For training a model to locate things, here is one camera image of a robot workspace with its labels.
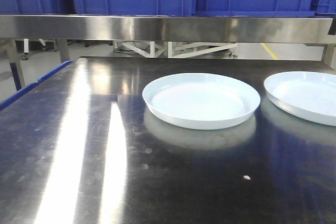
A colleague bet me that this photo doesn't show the white metal frame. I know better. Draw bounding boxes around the white metal frame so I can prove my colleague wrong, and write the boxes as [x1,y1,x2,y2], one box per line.
[113,41,238,58]

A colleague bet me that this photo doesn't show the stainless steel shelf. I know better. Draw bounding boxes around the stainless steel shelf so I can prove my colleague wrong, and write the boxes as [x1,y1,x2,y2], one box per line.
[1,15,335,84]

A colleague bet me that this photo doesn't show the white wheeled cart leg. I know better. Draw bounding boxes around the white wheeled cart leg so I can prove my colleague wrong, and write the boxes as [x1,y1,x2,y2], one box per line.
[22,38,47,60]

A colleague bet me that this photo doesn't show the light blue plate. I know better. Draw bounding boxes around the light blue plate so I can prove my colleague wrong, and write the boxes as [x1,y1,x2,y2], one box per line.
[264,71,335,126]
[142,73,261,130]

